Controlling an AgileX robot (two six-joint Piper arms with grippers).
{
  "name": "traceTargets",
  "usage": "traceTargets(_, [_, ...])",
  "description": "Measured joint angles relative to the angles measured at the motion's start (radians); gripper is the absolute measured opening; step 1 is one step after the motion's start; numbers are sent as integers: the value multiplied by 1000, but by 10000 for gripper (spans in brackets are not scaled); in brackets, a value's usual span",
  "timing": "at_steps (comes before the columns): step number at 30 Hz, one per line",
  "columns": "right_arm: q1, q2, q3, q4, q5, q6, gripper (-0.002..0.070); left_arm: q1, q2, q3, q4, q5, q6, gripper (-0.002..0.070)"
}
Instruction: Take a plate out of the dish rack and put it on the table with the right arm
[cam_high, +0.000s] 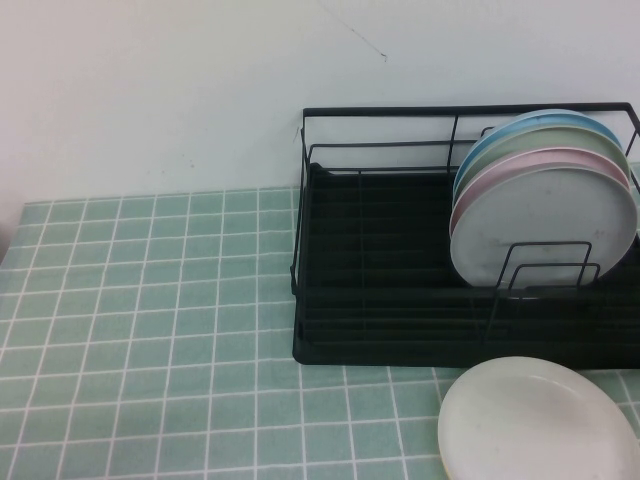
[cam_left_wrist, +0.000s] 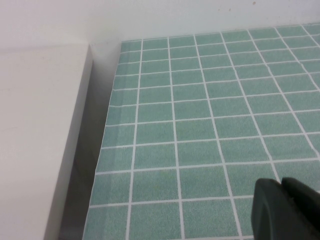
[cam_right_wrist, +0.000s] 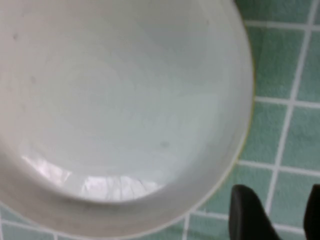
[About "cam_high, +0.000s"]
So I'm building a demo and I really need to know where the black drip tray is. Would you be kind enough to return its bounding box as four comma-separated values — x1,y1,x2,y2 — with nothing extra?
292,162,640,372

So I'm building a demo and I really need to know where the yellow plate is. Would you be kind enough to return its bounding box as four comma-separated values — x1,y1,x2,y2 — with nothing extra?
439,447,459,480

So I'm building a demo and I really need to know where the green checked tablecloth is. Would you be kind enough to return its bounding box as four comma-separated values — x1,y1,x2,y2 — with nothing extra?
0,185,640,480

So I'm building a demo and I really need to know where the blue plate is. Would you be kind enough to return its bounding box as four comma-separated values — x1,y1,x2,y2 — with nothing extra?
453,107,624,197

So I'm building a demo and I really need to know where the green plate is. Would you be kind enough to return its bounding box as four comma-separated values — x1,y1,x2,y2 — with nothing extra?
457,124,630,202

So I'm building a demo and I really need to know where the white plate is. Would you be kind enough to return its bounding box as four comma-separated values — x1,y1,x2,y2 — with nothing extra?
437,355,640,480

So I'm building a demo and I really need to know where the black wire dish rack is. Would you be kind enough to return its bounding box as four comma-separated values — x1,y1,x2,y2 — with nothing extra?
289,101,640,351

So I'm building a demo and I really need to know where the grey plate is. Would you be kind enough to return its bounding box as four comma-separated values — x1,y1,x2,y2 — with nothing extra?
449,162,639,301

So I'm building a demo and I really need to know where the pink plate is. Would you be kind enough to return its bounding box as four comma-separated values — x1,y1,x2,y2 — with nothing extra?
448,146,633,237

